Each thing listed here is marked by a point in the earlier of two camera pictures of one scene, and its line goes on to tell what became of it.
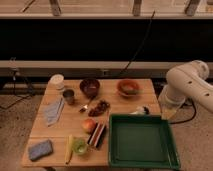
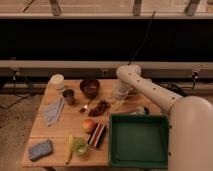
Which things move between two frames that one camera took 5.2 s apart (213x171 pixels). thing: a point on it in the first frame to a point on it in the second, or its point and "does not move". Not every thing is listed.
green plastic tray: [142, 140] does not move
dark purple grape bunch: [102, 106] does not move
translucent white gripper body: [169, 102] to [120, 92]
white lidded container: [56, 82] does not move
